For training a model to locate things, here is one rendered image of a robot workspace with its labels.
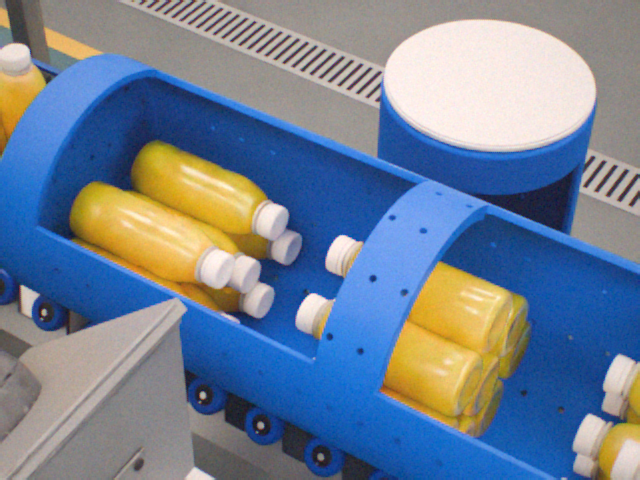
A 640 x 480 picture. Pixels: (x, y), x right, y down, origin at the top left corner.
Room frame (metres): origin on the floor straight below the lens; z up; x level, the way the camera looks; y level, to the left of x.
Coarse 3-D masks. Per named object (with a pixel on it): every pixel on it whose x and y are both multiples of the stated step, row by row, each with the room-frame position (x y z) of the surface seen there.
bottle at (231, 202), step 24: (168, 144) 1.08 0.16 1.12; (144, 168) 1.04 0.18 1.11; (168, 168) 1.03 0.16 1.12; (192, 168) 1.03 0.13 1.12; (216, 168) 1.03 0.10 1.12; (144, 192) 1.03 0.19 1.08; (168, 192) 1.02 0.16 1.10; (192, 192) 1.00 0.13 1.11; (216, 192) 1.00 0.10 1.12; (240, 192) 0.99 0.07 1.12; (192, 216) 1.00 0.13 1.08; (216, 216) 0.98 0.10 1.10; (240, 216) 0.97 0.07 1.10
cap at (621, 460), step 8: (624, 448) 0.65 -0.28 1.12; (632, 448) 0.65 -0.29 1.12; (624, 456) 0.64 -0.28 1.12; (632, 456) 0.64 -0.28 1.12; (616, 464) 0.64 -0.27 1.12; (624, 464) 0.64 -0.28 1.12; (632, 464) 0.64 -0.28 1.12; (616, 472) 0.64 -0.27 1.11; (624, 472) 0.63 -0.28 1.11; (632, 472) 0.63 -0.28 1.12
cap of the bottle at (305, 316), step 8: (312, 296) 0.84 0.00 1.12; (320, 296) 0.84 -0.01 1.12; (304, 304) 0.83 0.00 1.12; (312, 304) 0.83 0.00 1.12; (320, 304) 0.83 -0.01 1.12; (304, 312) 0.82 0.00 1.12; (312, 312) 0.82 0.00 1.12; (296, 320) 0.82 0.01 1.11; (304, 320) 0.81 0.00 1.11; (312, 320) 0.81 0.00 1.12; (304, 328) 0.81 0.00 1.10
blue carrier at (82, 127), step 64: (128, 64) 1.09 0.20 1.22; (64, 128) 0.98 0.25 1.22; (128, 128) 1.13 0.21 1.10; (192, 128) 1.14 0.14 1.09; (256, 128) 1.08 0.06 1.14; (0, 192) 0.95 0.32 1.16; (64, 192) 1.03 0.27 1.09; (320, 192) 1.04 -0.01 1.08; (384, 192) 1.00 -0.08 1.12; (448, 192) 0.89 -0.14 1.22; (0, 256) 0.93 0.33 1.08; (64, 256) 0.89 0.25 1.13; (320, 256) 1.01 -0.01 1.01; (384, 256) 0.79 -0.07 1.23; (448, 256) 0.95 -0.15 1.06; (512, 256) 0.92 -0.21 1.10; (576, 256) 0.87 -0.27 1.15; (192, 320) 0.80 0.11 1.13; (256, 320) 0.95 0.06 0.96; (384, 320) 0.74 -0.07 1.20; (576, 320) 0.87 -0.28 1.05; (256, 384) 0.76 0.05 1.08; (320, 384) 0.72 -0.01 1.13; (512, 384) 0.84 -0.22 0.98; (576, 384) 0.83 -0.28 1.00; (384, 448) 0.68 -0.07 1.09; (448, 448) 0.65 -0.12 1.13; (512, 448) 0.77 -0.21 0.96
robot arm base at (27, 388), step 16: (0, 352) 0.57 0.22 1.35; (0, 368) 0.56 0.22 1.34; (16, 368) 0.56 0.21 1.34; (0, 384) 0.54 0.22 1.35; (16, 384) 0.54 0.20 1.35; (32, 384) 0.56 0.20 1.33; (0, 400) 0.52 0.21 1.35; (16, 400) 0.53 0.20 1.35; (32, 400) 0.54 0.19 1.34; (0, 416) 0.51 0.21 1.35; (16, 416) 0.52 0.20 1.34; (0, 432) 0.50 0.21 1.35
